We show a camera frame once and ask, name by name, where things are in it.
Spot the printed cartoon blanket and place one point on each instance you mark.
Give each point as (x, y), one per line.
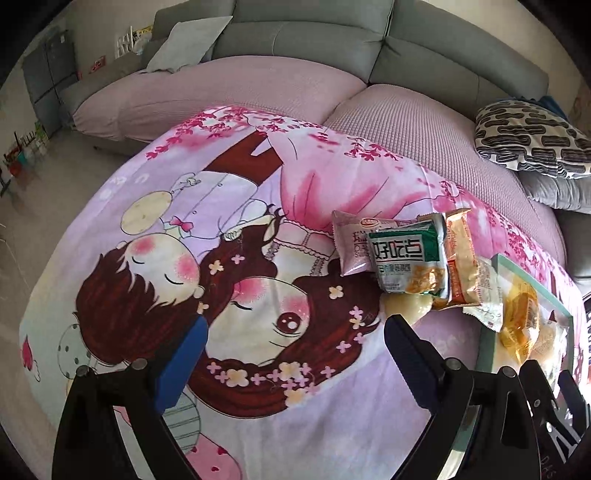
(138, 203)

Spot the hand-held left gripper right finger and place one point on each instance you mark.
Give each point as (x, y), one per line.
(411, 360)

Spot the grey sofa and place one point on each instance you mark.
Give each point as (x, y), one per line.
(323, 32)

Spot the blue cloth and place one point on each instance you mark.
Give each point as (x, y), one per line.
(550, 101)

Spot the black and white patterned pillow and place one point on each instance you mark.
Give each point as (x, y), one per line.
(531, 136)

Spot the teal-rimmed white box tray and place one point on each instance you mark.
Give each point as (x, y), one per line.
(491, 350)

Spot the white shelf with papers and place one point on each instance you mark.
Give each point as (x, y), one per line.
(131, 41)

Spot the green and white cracker packet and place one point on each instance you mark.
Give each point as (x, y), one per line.
(406, 258)

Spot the grey pillow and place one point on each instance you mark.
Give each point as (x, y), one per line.
(554, 191)

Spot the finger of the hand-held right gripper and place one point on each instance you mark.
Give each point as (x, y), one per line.
(536, 383)
(572, 394)

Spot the orange biscuit packet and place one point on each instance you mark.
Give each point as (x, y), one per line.
(464, 258)

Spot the light grey cushion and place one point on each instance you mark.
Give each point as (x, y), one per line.
(189, 46)

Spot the small clear-wrapped white bun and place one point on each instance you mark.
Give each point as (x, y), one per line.
(408, 307)

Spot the grey cabinet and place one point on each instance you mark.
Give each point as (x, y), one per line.
(48, 69)

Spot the pile of colourful toys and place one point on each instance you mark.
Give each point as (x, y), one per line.
(23, 152)

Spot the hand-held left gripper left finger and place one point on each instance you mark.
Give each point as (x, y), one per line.
(182, 369)

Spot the pink sofa cover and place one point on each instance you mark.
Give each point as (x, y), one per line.
(258, 92)

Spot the pale green snack packet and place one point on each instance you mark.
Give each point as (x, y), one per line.
(487, 295)

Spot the yellow snack packet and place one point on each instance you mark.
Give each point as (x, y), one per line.
(521, 318)

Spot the pink snack packet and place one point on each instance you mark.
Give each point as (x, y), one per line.
(353, 244)

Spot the small red object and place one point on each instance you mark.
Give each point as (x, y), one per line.
(98, 64)

